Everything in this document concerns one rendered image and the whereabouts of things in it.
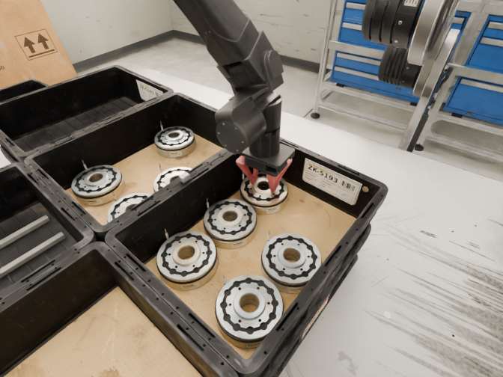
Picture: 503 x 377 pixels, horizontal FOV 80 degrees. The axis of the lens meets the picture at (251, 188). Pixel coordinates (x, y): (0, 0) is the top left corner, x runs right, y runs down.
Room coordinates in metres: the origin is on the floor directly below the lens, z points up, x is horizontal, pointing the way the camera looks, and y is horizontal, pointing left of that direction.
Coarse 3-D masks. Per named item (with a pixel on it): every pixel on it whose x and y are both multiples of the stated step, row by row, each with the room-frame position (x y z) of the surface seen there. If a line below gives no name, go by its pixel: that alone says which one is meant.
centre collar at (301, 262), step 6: (282, 246) 0.31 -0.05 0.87; (288, 246) 0.31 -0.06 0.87; (294, 246) 0.31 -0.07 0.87; (282, 252) 0.30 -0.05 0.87; (300, 252) 0.30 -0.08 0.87; (282, 258) 0.28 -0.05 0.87; (300, 258) 0.28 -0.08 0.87; (282, 264) 0.27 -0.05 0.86; (288, 264) 0.27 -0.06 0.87; (294, 264) 0.27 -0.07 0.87; (300, 264) 0.27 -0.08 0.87
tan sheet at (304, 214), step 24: (288, 192) 0.48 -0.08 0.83; (264, 216) 0.41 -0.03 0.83; (288, 216) 0.41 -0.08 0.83; (312, 216) 0.41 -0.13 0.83; (336, 216) 0.41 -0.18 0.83; (264, 240) 0.35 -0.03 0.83; (312, 240) 0.35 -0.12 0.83; (336, 240) 0.35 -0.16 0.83; (240, 264) 0.30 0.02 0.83; (216, 288) 0.25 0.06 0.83
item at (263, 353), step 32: (224, 160) 0.47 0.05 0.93; (320, 160) 0.47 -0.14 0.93; (384, 192) 0.38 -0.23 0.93; (128, 224) 0.30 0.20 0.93; (352, 224) 0.30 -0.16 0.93; (128, 256) 0.26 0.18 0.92; (160, 288) 0.20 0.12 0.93; (320, 288) 0.21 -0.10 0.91; (192, 320) 0.15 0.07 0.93; (288, 320) 0.15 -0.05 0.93; (224, 352) 0.12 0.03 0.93; (256, 352) 0.12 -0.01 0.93
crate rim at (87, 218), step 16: (128, 112) 0.66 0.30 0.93; (96, 128) 0.59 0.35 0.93; (64, 144) 0.53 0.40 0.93; (32, 160) 0.47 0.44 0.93; (208, 160) 0.47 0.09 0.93; (48, 176) 0.42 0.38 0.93; (64, 192) 0.38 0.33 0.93; (160, 192) 0.38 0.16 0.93; (80, 208) 0.34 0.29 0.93; (96, 224) 0.30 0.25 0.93; (112, 224) 0.30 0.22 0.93
